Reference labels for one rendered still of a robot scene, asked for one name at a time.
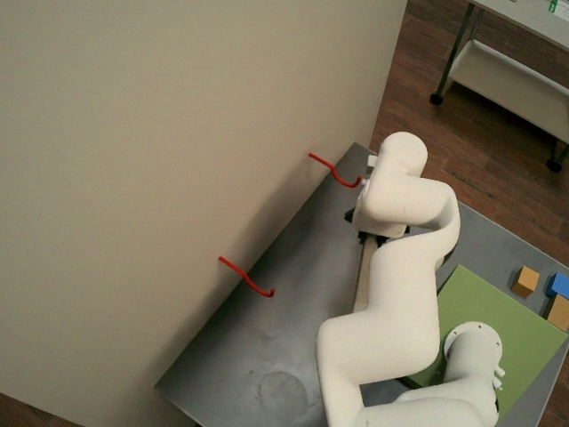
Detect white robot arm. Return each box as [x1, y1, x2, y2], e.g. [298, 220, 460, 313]
[316, 132, 505, 427]

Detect beige wall panel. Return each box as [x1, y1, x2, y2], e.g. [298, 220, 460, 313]
[0, 0, 407, 427]

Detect blue block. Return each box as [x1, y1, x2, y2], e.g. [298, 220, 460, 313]
[545, 272, 569, 300]

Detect beige bar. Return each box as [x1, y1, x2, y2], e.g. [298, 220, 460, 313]
[351, 232, 379, 314]

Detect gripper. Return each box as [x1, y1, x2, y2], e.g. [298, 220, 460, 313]
[344, 193, 410, 248]

